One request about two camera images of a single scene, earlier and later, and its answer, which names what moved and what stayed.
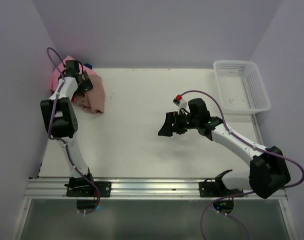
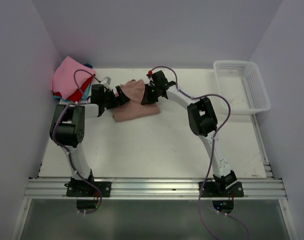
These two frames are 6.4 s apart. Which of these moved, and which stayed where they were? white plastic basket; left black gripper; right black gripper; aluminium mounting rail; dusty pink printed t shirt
Moved: right black gripper; dusty pink printed t shirt; left black gripper
Stayed: white plastic basket; aluminium mounting rail
